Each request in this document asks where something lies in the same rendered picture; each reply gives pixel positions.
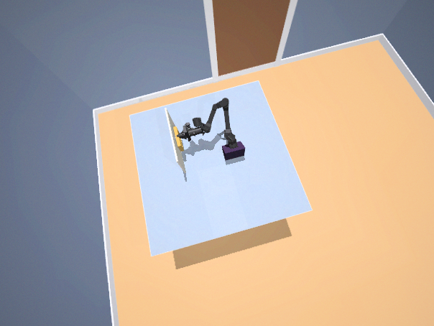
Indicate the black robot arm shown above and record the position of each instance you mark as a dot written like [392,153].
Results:
[202,128]

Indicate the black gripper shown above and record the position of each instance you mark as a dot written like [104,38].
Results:
[187,133]

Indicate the gold picture frame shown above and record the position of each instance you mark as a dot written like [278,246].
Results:
[179,142]

